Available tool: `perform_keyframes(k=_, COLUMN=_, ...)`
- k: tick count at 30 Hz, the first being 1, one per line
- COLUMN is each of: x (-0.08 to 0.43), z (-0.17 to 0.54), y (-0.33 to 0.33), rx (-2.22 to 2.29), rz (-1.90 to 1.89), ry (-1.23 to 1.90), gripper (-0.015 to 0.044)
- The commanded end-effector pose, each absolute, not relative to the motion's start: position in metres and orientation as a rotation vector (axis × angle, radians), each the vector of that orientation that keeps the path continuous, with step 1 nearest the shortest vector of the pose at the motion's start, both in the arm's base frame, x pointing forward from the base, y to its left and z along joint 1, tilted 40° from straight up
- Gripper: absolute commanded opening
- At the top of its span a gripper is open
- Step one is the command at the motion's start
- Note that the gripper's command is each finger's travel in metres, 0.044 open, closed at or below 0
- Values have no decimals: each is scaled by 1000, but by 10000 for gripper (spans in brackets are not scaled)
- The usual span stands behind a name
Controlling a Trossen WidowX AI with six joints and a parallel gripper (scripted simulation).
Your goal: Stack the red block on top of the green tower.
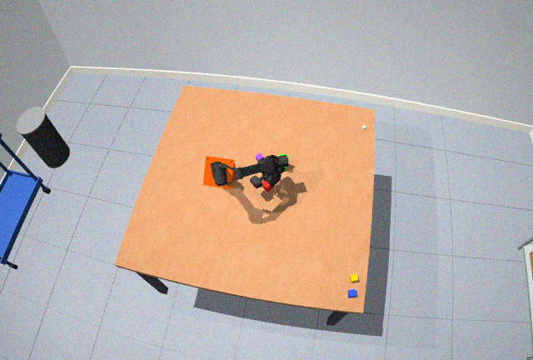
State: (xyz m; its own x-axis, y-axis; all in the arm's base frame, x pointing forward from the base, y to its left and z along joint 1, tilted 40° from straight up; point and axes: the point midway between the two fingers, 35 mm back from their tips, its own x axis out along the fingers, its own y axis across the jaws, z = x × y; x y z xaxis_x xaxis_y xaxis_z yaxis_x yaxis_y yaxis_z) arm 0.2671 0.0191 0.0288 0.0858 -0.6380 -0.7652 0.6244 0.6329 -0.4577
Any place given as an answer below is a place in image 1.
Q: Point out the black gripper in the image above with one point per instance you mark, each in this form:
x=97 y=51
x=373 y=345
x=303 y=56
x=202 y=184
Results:
x=257 y=182

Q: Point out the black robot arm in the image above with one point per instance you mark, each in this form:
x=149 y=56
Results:
x=269 y=164

